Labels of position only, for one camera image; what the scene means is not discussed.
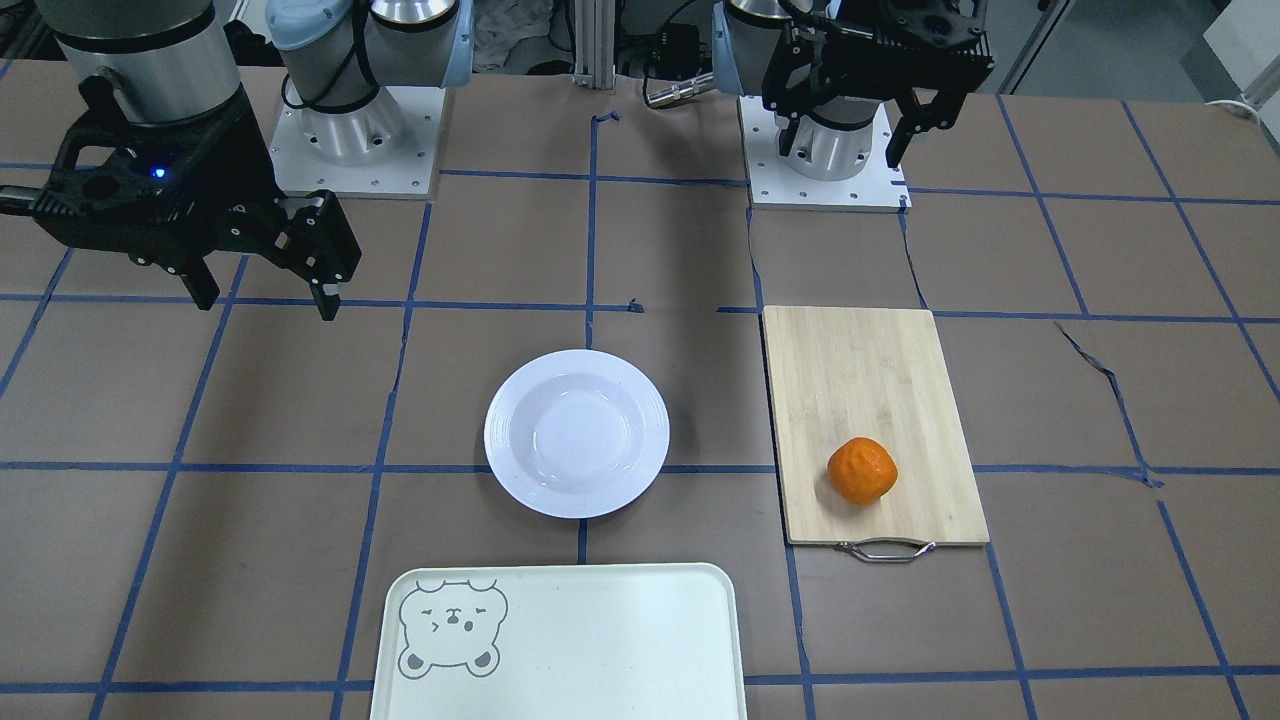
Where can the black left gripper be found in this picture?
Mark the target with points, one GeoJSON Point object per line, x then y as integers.
{"type": "Point", "coordinates": [838, 62]}

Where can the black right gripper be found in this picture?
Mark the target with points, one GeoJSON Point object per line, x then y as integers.
{"type": "Point", "coordinates": [238, 150]}

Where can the orange mandarin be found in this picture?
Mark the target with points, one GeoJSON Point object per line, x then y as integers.
{"type": "Point", "coordinates": [862, 471]}

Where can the white round plate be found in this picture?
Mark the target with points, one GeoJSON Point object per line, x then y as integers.
{"type": "Point", "coordinates": [576, 434]}

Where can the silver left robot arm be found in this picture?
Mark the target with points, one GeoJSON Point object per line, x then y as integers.
{"type": "Point", "coordinates": [747, 32]}

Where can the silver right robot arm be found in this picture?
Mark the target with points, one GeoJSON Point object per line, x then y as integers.
{"type": "Point", "coordinates": [172, 60]}

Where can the pale green bear tray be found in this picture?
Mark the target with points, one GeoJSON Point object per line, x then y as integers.
{"type": "Point", "coordinates": [620, 641]}

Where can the silver metal cylinder tool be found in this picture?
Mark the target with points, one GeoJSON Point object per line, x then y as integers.
{"type": "Point", "coordinates": [679, 92]}

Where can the bamboo cutting board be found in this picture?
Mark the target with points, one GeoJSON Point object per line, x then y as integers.
{"type": "Point", "coordinates": [837, 373]}

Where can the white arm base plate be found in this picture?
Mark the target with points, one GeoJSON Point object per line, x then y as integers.
{"type": "Point", "coordinates": [386, 150]}
{"type": "Point", "coordinates": [770, 165]}

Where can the aluminium frame post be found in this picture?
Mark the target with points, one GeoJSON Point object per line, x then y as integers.
{"type": "Point", "coordinates": [594, 37]}

